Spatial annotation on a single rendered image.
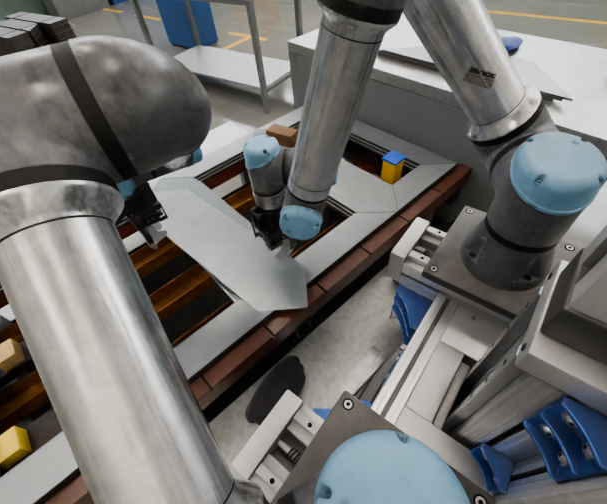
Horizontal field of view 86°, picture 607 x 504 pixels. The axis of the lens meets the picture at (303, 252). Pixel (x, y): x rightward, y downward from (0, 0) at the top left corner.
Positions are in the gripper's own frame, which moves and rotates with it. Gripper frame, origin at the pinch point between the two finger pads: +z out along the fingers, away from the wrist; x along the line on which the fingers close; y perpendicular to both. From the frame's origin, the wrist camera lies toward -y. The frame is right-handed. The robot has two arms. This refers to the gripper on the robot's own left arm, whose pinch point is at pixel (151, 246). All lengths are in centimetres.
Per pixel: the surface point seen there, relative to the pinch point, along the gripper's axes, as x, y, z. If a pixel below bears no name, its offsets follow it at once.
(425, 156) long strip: -26, 93, 6
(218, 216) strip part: 3.1, 22.1, 5.9
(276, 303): -35.9, 15.4, 5.5
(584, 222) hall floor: -77, 212, 90
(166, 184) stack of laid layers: 32.1, 17.6, 6.2
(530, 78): -41, 117, -17
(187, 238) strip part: 1.7, 9.9, 5.9
